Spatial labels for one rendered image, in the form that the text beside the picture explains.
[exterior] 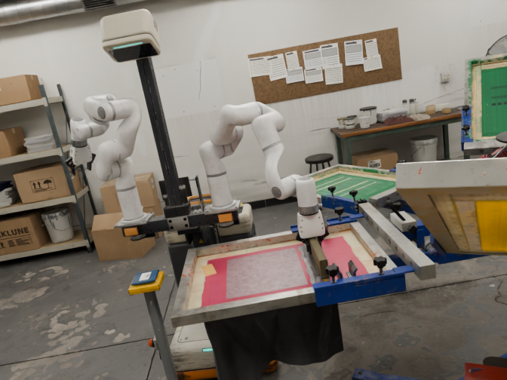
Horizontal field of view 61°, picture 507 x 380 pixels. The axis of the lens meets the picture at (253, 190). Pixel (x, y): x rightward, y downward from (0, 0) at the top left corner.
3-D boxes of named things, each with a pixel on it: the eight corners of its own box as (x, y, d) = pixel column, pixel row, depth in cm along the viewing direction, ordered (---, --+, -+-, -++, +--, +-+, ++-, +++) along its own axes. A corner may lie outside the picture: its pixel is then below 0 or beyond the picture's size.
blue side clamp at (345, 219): (293, 243, 194) (291, 229, 193) (292, 239, 199) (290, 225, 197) (358, 231, 194) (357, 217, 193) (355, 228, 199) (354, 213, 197)
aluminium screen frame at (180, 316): (173, 328, 141) (170, 318, 140) (189, 256, 198) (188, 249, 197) (406, 286, 141) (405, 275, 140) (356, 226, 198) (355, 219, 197)
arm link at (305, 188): (275, 179, 166) (291, 172, 172) (279, 203, 169) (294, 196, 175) (305, 181, 155) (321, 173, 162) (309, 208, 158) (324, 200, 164)
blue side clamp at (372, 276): (317, 307, 141) (314, 288, 139) (314, 299, 146) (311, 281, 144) (406, 291, 141) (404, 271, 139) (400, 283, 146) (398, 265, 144)
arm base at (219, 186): (213, 201, 212) (206, 171, 208) (238, 197, 211) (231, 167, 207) (207, 211, 197) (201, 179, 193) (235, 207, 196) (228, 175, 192)
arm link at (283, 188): (272, 147, 173) (294, 194, 173) (250, 154, 165) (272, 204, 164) (285, 139, 167) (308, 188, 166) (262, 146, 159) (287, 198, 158)
